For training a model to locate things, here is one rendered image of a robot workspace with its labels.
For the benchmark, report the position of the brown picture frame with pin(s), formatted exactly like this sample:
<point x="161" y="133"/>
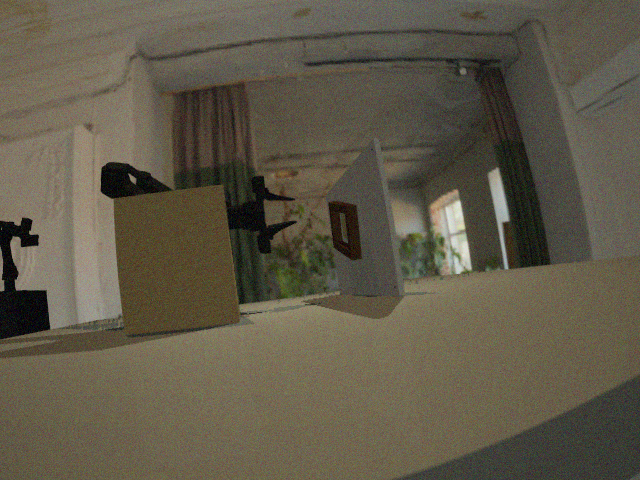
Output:
<point x="345" y="229"/>

